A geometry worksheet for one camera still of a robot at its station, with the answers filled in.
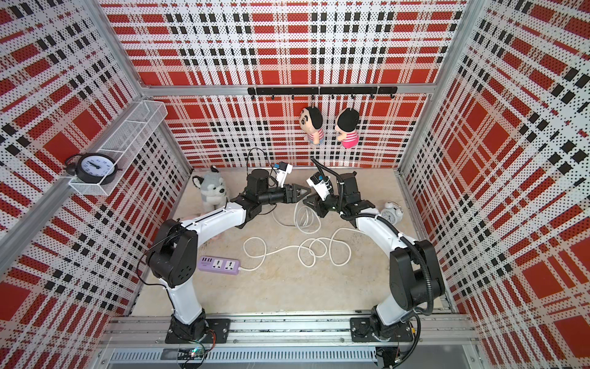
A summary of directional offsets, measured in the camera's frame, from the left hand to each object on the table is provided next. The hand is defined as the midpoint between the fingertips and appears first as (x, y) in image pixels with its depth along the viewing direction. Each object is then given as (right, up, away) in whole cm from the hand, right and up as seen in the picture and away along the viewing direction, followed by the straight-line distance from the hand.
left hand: (310, 190), depth 83 cm
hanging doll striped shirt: (0, +28, +8) cm, 29 cm away
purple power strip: (-35, -28, +3) cm, 45 cm away
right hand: (0, -3, +1) cm, 3 cm away
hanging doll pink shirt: (+15, +27, +13) cm, 34 cm away
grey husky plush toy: (-40, 0, +8) cm, 41 cm away
